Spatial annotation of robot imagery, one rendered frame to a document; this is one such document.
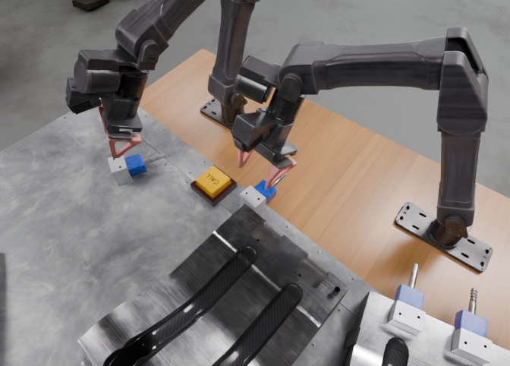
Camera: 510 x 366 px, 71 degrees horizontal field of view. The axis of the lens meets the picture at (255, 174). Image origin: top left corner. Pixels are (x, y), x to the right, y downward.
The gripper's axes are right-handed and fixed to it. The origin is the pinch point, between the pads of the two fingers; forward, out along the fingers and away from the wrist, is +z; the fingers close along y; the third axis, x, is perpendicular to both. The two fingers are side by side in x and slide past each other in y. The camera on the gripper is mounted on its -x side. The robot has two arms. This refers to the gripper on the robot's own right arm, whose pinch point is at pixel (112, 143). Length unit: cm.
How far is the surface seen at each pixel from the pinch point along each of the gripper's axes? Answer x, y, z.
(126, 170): 3.9, 2.5, 6.4
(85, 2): 42, -237, 72
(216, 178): 20.9, 12.8, -1.9
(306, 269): 26, 42, -8
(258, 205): 24.9, 24.5, -5.8
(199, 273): 8.5, 35.1, -0.4
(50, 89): 13, -155, 99
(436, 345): 38, 63, -14
